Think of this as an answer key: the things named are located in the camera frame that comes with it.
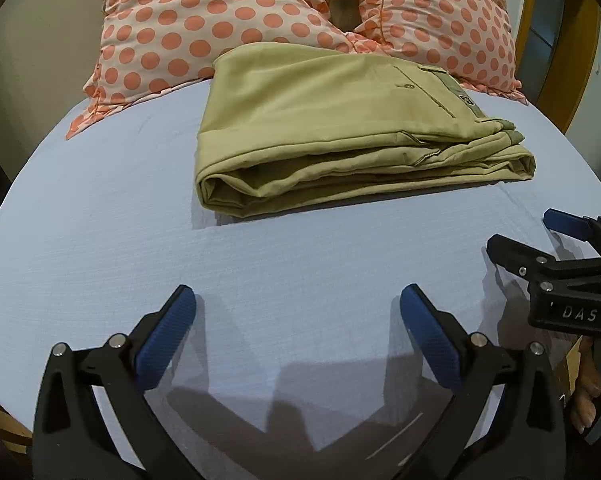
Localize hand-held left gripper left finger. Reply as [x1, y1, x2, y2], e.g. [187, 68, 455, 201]
[32, 284, 202, 480]

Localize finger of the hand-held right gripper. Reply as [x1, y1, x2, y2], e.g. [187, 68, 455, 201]
[486, 233, 601, 292]
[543, 208, 601, 266]

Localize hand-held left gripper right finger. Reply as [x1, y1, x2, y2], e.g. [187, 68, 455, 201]
[399, 283, 567, 480]

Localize khaki pants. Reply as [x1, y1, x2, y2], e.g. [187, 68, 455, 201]
[194, 43, 537, 219]

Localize person's foot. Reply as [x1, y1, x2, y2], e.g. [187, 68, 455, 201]
[569, 336, 601, 435]

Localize orange polka dot pillow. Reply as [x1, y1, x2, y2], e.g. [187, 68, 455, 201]
[65, 0, 363, 142]
[344, 0, 530, 107]

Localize yellow wooden frame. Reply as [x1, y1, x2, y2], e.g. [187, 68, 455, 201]
[514, 0, 601, 136]

